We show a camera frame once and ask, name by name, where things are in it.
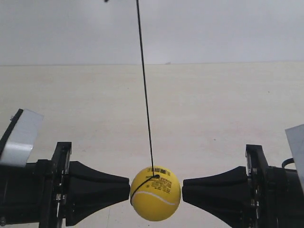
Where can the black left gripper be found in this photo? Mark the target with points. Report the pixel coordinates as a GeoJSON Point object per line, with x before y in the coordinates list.
{"type": "Point", "coordinates": [36, 193]}

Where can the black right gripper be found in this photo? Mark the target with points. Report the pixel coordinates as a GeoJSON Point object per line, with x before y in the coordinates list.
{"type": "Point", "coordinates": [277, 194]}

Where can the yellow foam tennis ball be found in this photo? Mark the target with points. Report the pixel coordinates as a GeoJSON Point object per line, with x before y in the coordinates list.
{"type": "Point", "coordinates": [155, 193]}

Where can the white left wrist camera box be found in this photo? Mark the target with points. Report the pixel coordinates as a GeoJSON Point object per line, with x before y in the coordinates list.
{"type": "Point", "coordinates": [18, 140]}

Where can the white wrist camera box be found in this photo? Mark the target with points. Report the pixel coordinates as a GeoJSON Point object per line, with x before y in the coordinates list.
{"type": "Point", "coordinates": [295, 137]}
{"type": "Point", "coordinates": [18, 140]}

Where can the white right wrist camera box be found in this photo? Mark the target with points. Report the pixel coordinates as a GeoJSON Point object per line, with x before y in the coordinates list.
{"type": "Point", "coordinates": [295, 137]}

